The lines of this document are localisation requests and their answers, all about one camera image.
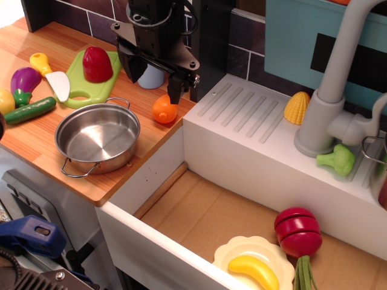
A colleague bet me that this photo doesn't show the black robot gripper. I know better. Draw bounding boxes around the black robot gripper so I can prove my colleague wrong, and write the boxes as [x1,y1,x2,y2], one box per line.
[111,1,200,105]

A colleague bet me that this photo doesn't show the orange toy carrot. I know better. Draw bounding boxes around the orange toy carrot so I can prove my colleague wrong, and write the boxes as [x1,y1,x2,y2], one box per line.
[152,94,178,124]

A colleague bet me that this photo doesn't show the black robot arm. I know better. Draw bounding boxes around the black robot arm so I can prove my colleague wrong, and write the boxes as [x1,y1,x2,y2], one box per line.
[111,1,200,105]

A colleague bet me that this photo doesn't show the stainless steel pan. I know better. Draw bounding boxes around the stainless steel pan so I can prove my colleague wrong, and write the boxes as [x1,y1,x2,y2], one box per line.
[55,97,140,178]

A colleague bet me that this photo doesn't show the metal pot at right edge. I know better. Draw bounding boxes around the metal pot at right edge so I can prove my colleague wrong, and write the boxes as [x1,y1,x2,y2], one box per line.
[361,131,387,211]

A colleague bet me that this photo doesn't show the light blue plastic cup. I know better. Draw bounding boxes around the light blue plastic cup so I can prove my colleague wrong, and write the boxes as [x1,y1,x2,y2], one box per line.
[138,64,164,89]

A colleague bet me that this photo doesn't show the red toy pepper half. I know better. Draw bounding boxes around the red toy pepper half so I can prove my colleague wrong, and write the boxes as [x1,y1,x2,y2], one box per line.
[82,47,113,83]

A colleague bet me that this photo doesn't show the green plastic cutting board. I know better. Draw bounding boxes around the green plastic cutting board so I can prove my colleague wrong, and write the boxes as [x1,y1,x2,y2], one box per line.
[62,50,122,109]

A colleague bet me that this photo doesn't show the white toy sink unit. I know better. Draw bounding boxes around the white toy sink unit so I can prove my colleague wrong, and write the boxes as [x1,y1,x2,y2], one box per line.
[97,76,386,289]

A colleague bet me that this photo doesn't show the purple toy eggplant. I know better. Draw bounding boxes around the purple toy eggplant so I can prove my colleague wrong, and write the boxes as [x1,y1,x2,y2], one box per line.
[10,67,42,108]

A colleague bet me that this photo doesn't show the green toy cucumber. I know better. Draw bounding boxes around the green toy cucumber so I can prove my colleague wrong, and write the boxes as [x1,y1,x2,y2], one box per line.
[4,97,57,125]

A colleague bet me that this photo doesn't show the yellow toy corn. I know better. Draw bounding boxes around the yellow toy corn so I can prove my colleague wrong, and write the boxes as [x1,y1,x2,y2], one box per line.
[284,91,311,125]

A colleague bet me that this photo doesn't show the yellow toy lemon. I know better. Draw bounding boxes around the yellow toy lemon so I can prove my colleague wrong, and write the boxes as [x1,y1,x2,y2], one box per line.
[0,89,15,115]

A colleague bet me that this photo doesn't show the teal toy cabinet panel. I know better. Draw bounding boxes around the teal toy cabinet panel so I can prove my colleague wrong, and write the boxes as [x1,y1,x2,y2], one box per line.
[265,1,386,109]

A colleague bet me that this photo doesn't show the grey toy faucet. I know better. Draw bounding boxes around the grey toy faucet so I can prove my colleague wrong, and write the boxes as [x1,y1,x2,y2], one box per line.
[294,1,386,157]

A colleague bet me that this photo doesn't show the cream flower shaped plate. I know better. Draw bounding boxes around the cream flower shaped plate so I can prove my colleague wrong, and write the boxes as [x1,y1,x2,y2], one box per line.
[213,236,295,289]

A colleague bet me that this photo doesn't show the blue clamp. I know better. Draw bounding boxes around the blue clamp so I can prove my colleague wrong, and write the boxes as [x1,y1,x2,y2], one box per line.
[1,215,67,258]

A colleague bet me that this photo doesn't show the green toy broccoli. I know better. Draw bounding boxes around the green toy broccoli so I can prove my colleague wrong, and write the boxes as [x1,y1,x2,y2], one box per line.
[316,144,356,176]

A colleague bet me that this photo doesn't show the yellow toy banana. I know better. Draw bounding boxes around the yellow toy banana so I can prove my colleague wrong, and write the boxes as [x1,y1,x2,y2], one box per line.
[228,256,279,289]

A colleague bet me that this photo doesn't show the red wooden toy radish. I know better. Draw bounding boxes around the red wooden toy radish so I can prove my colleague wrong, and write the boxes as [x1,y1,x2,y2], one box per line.
[274,207,322,289]

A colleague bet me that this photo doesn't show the yellow handled toy knife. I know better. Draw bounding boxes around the yellow handled toy knife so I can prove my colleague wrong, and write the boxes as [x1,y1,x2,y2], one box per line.
[30,53,70,103]

